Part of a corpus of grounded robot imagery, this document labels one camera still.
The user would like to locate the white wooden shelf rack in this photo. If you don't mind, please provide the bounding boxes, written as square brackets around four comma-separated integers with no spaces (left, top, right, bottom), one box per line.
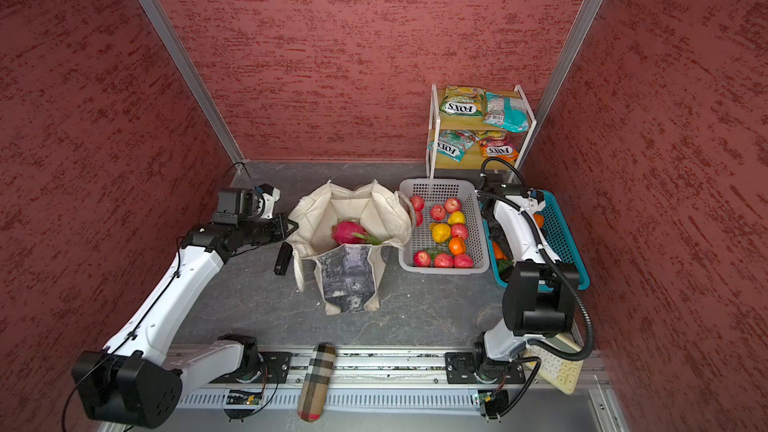
[425,83,539,179]

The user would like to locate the teal snack bag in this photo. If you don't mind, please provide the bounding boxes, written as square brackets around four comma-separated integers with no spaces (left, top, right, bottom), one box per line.
[483,92,529,133]

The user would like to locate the red apple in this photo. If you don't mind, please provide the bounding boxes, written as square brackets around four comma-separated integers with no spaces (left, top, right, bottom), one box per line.
[453,254,474,269]
[413,250,432,268]
[444,197,462,214]

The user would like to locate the teal plastic basket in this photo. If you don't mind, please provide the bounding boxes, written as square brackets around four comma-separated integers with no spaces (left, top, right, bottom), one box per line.
[483,189,591,291]

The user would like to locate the aluminium rail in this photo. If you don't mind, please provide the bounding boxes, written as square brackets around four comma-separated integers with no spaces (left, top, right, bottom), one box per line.
[119,346,607,388]

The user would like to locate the black remote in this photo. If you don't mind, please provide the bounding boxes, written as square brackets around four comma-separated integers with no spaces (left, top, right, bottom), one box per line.
[274,242,293,276]

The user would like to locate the plaid pouch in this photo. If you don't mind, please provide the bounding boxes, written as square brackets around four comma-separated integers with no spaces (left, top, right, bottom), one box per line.
[297,343,337,423]

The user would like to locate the cream canvas tote bag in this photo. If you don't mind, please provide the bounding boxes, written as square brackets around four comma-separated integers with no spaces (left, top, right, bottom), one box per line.
[287,181,416,315]

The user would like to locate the yellow lemon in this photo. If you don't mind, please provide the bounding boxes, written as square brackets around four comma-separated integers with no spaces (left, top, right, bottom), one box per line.
[430,222,452,244]

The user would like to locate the orange tangerine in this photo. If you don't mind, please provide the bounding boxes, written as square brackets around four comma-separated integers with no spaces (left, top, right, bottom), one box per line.
[448,237,467,256]

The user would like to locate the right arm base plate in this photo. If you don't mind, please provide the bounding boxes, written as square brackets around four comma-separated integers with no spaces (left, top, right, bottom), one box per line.
[444,352,526,386]

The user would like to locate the black corrugated cable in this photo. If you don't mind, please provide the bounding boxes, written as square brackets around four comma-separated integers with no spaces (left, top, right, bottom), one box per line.
[477,157,595,363]

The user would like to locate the cream calculator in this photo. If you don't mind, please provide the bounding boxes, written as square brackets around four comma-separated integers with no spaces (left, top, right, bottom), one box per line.
[523,334,583,395]

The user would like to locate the pink dragon fruit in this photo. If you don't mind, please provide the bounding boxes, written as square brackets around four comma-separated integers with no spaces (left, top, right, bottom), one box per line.
[331,221,383,245]

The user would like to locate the green Fox's candy bag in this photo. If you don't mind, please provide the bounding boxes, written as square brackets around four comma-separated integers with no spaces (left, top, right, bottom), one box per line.
[432,130,477,163]

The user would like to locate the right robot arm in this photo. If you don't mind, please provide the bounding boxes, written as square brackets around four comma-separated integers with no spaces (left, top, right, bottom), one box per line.
[472,177,594,382]

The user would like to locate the red apple front right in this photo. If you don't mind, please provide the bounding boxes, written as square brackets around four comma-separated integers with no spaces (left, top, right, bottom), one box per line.
[453,254,474,269]

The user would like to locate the orange Fox's candy bag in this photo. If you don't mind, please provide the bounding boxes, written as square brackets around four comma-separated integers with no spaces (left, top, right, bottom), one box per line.
[478,136,519,163]

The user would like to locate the red apple top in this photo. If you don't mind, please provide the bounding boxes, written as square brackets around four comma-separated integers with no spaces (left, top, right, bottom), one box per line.
[444,197,462,214]

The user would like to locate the white plastic basket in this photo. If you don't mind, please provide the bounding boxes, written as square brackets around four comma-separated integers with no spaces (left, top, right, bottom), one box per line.
[399,178,490,275]

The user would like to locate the red apple front left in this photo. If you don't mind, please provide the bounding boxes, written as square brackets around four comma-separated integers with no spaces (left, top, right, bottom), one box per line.
[413,250,432,268]

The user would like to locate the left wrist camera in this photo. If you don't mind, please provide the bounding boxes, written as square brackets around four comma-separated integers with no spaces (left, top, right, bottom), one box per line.
[212,184,281,226]

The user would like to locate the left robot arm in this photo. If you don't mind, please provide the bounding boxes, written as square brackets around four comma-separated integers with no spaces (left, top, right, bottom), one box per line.
[71,214,299,429]

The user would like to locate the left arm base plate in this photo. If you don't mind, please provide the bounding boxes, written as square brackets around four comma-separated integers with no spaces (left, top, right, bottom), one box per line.
[213,351,293,386]

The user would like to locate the yellow Fox's candy bag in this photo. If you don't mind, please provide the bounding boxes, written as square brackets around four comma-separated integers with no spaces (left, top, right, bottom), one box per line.
[439,86,486,117]

